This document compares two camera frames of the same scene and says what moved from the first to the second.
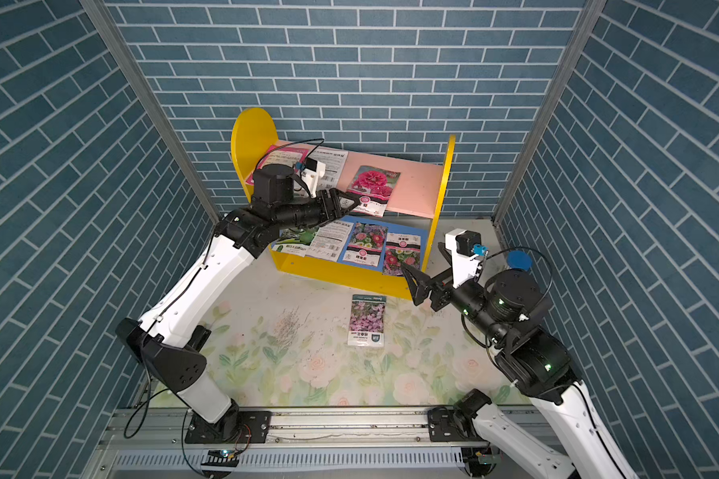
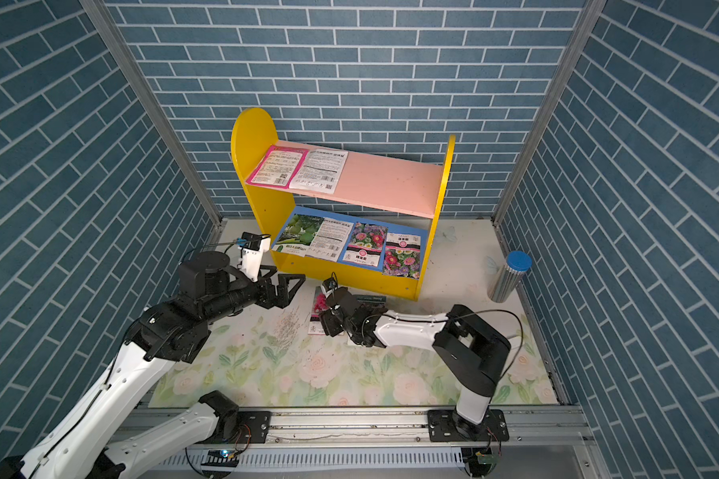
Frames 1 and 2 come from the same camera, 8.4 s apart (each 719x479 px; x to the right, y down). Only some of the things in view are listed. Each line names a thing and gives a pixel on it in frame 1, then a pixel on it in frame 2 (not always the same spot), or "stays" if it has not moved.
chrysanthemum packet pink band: [365, 244] stays
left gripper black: [333, 212] → [269, 299]
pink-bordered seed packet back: [280, 155] stays
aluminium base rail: [439, 442] stays
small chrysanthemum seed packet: [400, 248] stays
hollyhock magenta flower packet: [373, 187] → [320, 305]
